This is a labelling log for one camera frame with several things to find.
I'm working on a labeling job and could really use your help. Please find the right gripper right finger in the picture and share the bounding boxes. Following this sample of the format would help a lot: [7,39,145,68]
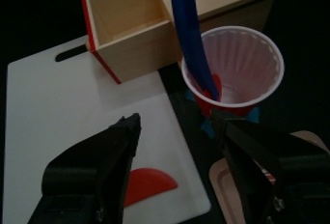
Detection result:
[210,109,330,224]

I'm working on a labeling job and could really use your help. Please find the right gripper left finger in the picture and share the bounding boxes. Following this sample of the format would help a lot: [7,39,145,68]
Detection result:
[26,112,144,224]

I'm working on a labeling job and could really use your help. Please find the red semicircle toy slice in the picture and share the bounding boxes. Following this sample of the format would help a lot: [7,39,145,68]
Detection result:
[125,167,181,209]

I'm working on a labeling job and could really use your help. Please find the wooden serving tray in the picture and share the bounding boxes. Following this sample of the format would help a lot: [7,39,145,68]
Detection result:
[208,129,330,224]

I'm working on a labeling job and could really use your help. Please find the white plastic cutting board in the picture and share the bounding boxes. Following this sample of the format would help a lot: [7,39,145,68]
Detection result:
[2,34,213,224]

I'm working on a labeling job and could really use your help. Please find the blue tape strip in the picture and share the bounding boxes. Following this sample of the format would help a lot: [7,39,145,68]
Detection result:
[246,105,264,124]
[200,116,217,139]

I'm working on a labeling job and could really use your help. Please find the red plastic cup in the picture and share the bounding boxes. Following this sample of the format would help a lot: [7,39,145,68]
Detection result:
[178,25,286,119]

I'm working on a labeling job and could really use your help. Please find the wooden drawer box red front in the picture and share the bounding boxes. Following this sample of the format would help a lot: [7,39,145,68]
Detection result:
[81,0,185,85]

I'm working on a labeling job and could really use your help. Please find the blue plastic utensil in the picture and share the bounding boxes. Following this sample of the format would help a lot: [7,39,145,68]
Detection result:
[169,0,222,103]

